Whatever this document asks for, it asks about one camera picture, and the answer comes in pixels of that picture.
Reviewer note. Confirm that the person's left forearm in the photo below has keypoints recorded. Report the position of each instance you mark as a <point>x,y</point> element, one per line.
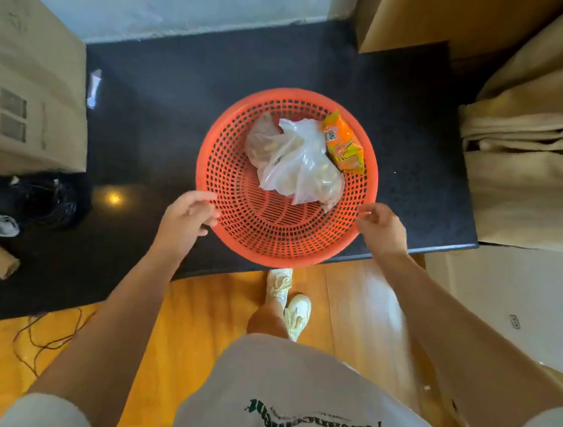
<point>112,323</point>

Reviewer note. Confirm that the person's left hand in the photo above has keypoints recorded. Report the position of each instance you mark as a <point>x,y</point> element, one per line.
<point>181,223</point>

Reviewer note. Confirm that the person's right thumb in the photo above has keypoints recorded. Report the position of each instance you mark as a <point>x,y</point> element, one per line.
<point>365,225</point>

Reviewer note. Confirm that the white printed t-shirt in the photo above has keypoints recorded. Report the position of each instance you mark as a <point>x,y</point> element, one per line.
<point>293,396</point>

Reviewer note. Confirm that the clear plastic bag of food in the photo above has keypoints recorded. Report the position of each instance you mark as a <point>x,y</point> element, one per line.
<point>298,165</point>

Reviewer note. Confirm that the plain brown cardboard box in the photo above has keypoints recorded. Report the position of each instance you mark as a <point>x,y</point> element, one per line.
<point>429,16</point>

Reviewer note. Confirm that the beige curtain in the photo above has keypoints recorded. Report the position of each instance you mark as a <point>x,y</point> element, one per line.
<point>539,161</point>

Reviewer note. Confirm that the person's left thumb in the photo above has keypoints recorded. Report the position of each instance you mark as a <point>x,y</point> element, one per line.
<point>210,224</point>

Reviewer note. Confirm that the person's left leg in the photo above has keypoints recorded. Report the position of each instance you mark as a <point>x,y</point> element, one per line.
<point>267,319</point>

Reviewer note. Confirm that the orange snack packet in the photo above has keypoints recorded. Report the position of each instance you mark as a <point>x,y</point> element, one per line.
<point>343,145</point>

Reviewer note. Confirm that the white sneaker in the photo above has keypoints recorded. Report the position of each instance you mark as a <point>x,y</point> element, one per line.
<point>279,282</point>
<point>297,314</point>

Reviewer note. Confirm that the large brown cardboard box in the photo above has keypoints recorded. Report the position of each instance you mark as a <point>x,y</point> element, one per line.
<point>25,87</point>

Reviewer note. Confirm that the white wall socket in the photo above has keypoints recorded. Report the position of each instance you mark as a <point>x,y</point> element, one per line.
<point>514,323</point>

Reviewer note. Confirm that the person's right hand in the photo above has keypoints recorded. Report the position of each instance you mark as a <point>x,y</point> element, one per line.
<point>386,231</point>

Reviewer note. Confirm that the red plastic mesh basket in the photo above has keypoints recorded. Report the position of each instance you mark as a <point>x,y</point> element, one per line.
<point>259,233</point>

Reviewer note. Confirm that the person's right forearm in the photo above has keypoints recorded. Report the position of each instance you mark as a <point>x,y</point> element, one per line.
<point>462,347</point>

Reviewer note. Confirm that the white round cap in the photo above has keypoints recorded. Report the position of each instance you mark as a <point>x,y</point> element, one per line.
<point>6,225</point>

